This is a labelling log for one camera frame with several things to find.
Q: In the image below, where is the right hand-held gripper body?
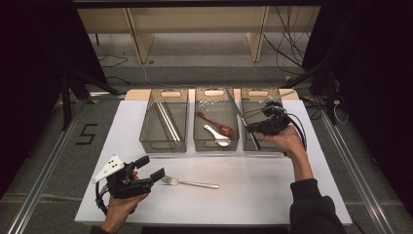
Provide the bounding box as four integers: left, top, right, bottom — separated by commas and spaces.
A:
256, 90, 296, 137

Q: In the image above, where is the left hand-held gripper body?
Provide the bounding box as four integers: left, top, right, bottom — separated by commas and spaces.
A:
92, 154, 153, 200

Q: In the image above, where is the metal table knife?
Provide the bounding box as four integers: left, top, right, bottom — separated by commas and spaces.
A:
225, 88, 262, 151

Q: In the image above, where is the brown wooden spoon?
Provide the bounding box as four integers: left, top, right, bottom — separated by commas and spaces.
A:
196, 111, 236, 137

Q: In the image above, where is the smoky clear plastic bin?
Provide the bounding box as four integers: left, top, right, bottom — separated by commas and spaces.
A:
193, 87, 241, 152
138, 88, 189, 154
241, 87, 292, 153

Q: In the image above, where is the white ceramic spoon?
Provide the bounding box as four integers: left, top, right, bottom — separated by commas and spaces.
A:
203, 124, 232, 148

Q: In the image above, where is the metal fork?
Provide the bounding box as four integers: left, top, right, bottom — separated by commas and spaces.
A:
160, 175, 220, 190

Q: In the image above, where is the person's right hand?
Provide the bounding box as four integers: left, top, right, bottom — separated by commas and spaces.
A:
263, 125, 308, 160

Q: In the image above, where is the person's left hand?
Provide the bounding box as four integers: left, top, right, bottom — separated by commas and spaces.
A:
101, 171, 149, 228

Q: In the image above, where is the white table cover sheet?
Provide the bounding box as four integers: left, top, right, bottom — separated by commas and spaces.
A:
74, 98, 354, 227

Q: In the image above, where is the black metal stand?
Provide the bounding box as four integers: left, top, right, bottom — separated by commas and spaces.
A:
281, 58, 340, 126

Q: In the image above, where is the black tripod stand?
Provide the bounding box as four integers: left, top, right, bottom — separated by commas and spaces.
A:
59, 69, 121, 131

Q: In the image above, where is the black curtain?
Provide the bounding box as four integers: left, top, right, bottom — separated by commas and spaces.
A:
0, 0, 108, 199
303, 0, 413, 215

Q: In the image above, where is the light wooden desk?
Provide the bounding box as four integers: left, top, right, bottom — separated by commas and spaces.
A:
77, 6, 320, 64

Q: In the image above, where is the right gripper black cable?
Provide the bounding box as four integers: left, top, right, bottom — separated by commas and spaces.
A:
243, 106, 308, 153

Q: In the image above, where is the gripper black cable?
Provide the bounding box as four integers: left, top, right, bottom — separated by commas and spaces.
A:
243, 106, 308, 153
94, 181, 110, 215

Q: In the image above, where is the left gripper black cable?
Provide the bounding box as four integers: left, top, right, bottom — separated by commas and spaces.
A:
94, 181, 110, 215

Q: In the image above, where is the thin white looped cable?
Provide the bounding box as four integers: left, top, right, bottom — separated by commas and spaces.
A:
333, 99, 349, 125

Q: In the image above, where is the metal floor rail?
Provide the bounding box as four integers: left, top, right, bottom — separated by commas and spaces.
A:
319, 110, 395, 234
6, 97, 86, 234

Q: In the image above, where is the white floor cable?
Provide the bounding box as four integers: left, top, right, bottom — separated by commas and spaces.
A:
139, 62, 196, 89

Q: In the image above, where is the hanging black cable bundle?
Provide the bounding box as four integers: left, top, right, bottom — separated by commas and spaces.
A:
263, 6, 313, 76

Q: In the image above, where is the black floor cable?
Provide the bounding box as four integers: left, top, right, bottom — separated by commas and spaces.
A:
97, 54, 131, 84

